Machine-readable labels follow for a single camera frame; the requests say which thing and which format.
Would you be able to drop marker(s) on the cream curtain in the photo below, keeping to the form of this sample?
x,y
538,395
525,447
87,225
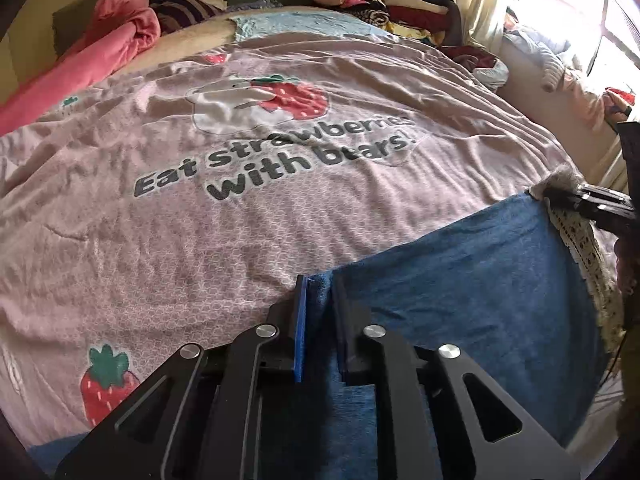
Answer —
x,y
480,5

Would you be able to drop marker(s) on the pink strawberry printed blanket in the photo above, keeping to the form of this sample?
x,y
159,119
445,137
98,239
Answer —
x,y
200,240

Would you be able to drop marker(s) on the light blue sheet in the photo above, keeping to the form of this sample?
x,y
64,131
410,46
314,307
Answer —
x,y
310,22

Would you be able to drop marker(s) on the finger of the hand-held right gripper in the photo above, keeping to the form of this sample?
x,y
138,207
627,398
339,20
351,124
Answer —
x,y
590,212
600,194

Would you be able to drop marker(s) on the pastel clothes heap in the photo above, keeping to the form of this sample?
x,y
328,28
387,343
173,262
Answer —
x,y
545,55

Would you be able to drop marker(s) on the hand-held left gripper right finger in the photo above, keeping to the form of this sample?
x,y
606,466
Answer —
x,y
342,320

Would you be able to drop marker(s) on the striped dark garment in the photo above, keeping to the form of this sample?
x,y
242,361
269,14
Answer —
x,y
185,10

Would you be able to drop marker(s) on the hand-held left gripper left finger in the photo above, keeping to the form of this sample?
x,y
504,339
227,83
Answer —
x,y
300,330

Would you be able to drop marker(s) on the pile of folded clothes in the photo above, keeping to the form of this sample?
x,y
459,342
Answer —
x,y
400,5

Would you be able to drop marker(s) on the blue floral cloth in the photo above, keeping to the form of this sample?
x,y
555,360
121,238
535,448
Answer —
x,y
250,6

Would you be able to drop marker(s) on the white garment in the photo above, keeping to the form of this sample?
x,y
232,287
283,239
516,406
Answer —
x,y
492,75

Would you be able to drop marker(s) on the grey headboard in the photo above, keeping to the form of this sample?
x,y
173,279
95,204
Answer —
x,y
70,30

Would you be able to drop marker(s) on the blue denim pants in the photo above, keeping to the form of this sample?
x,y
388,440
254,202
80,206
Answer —
x,y
450,285

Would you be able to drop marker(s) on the pink duvet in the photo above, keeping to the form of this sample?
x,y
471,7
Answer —
x,y
75,65

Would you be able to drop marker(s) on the beige bed sheet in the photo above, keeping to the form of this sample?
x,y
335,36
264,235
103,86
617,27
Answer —
x,y
170,45

